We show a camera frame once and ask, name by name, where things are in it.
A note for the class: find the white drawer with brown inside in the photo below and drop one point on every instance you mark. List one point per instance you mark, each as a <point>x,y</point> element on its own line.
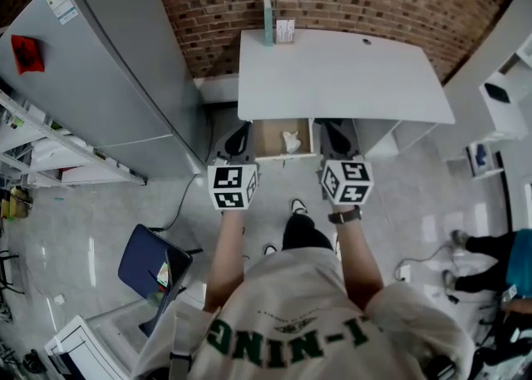
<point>268,139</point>

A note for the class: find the blue white label sticker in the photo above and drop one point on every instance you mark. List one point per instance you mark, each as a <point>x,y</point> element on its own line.
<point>60,2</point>

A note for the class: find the white printer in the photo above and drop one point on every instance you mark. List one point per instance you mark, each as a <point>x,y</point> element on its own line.
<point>79,349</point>

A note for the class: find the pale green upright board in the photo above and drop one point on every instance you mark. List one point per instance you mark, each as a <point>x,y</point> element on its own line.
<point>268,21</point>

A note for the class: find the blue black chair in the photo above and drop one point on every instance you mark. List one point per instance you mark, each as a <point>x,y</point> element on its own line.
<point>141,262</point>

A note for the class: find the person's left white shoe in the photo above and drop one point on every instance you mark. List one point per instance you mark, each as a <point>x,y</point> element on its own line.
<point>270,249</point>

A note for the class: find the white metal shelf rack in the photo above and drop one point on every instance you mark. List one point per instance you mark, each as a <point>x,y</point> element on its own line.
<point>54,141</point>

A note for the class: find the white open shelving unit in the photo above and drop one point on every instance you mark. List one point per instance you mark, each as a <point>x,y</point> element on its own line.
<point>503,116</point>

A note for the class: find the white shirt with green print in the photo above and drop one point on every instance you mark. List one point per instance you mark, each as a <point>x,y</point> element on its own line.
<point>299,316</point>

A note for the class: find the red paper sticker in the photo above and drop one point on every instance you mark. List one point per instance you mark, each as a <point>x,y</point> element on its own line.
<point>27,54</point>

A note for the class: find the white power strip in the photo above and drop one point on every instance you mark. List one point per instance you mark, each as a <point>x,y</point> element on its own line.
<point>405,273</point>

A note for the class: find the person's white shoe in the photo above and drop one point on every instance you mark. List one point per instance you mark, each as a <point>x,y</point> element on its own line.
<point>270,249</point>
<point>299,205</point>

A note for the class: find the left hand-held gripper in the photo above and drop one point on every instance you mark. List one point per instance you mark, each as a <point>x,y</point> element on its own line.
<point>230,187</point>

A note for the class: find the white desk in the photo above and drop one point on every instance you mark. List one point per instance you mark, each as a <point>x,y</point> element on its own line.
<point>332,79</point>

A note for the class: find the person's right white shoe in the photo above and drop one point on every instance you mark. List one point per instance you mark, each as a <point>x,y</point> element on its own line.
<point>299,205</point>

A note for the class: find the person's left forearm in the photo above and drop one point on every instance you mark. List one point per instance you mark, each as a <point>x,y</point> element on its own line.
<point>226,258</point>

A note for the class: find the grey refrigerator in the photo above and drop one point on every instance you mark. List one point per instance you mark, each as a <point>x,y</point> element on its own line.
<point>104,79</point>

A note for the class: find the dark wristwatch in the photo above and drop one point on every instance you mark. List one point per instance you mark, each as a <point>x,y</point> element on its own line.
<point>345,216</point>

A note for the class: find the person's black trousers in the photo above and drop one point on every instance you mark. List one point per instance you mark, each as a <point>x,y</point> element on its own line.
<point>303,235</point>

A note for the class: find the person's right forearm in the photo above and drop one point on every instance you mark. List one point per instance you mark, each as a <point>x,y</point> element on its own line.
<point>359,262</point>

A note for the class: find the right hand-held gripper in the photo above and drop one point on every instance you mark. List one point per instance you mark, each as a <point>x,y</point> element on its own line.
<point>347,183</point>

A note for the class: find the white card box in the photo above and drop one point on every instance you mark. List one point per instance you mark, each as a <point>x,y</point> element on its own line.
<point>285,32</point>

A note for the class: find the black flat device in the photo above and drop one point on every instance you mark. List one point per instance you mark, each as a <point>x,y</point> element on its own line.
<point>496,92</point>

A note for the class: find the blue item in shelving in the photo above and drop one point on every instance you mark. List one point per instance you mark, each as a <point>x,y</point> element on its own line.
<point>482,156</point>

